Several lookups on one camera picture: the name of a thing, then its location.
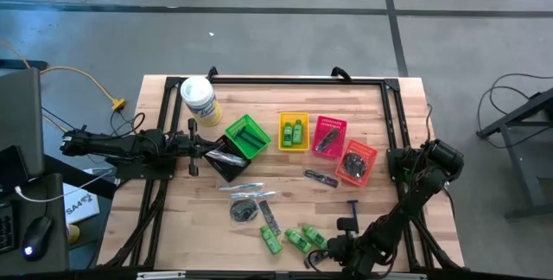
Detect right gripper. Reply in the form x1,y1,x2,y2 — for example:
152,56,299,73
317,216,362,272

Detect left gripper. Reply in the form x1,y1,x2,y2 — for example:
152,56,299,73
166,118,219,177

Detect bagged black comb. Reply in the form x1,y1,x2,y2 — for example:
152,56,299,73
303,169,340,188
303,251,323,270
257,200,282,237
315,127,341,152

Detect bagged black hair ties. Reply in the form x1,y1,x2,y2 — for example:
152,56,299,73
343,152,368,179
228,197,260,225

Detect black plastic basket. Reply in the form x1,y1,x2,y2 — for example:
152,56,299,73
202,134,252,184

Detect green plastic basket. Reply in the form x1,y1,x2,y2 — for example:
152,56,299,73
224,113,273,161

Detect Lysol wipes canister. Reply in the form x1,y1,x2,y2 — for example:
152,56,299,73
180,75,223,128

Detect packaged toothbrushes centre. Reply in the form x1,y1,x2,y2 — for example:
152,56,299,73
230,189,277,200

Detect yellow plastic basket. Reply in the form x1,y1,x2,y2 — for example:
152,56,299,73
278,111,311,152

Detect orange plastic basket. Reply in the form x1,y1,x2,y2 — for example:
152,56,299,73
334,138,379,188

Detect pinkish red plastic basket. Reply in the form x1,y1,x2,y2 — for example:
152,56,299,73
310,115,348,159

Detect white paper box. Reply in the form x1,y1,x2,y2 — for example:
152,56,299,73
62,182,100,225

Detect grey laptop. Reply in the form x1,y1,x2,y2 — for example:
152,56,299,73
0,67,46,181

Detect black computer mouse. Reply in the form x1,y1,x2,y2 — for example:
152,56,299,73
21,215,54,263

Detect black tablet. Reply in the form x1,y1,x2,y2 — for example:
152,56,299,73
0,145,29,194

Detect black floor bar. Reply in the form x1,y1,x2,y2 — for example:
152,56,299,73
0,58,48,72

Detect black keyboard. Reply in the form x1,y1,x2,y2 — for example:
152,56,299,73
0,201,19,255

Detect black side table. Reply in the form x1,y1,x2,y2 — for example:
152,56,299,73
476,87,553,220

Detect grey metal bracket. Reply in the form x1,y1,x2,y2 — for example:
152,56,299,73
378,272,427,280
137,270,187,280

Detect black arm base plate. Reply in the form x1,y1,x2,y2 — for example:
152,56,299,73
386,148,433,183
115,145,179,181

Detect orange extension cable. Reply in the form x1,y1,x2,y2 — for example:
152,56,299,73
0,40,127,112

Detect black aluminium table frame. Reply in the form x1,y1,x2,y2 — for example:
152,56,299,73
97,74,466,272

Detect white cable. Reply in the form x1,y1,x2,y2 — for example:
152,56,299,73
14,169,113,203

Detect black floor cable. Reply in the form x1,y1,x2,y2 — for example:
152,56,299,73
474,72,553,150

